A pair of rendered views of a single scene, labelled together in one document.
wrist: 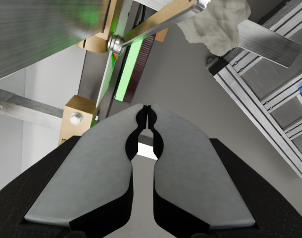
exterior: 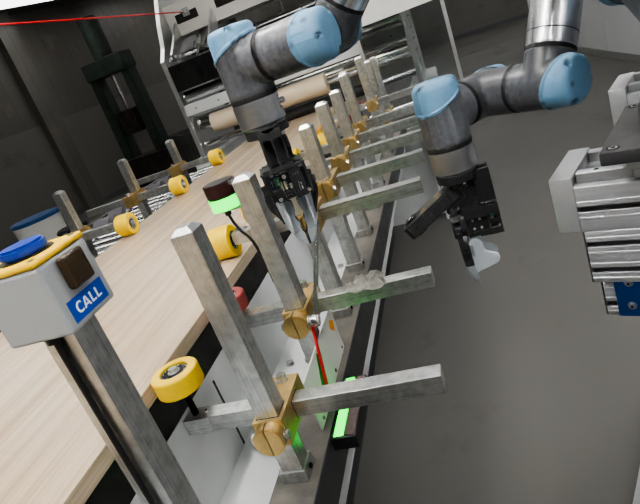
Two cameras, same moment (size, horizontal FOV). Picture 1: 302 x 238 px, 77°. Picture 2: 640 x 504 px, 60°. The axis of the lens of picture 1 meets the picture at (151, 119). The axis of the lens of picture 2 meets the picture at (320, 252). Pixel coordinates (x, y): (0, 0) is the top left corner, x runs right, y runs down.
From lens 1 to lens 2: 0.99 m
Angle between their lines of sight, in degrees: 101
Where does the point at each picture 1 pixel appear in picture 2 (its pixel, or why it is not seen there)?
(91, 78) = (303, 430)
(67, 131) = not seen: hidden behind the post
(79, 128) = (282, 388)
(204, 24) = (361, 284)
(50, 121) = not seen: hidden behind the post
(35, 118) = (238, 406)
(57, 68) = (260, 489)
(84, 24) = (289, 268)
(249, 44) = (395, 278)
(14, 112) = (219, 410)
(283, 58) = (422, 272)
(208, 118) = not seen: outside the picture
